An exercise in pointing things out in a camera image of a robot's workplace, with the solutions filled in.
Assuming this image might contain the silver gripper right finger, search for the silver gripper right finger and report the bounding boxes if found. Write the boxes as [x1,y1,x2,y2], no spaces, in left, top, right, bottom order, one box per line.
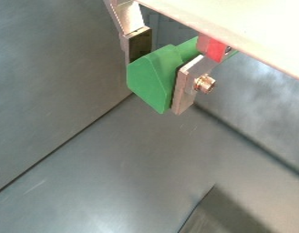
[171,34,232,115]

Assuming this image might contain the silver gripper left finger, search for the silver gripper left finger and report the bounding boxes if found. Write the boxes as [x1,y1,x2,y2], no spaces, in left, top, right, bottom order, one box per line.
[103,0,152,64]

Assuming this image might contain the black curved fixture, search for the black curved fixture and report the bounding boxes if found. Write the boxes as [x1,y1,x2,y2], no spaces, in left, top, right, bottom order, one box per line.
[176,183,299,233]

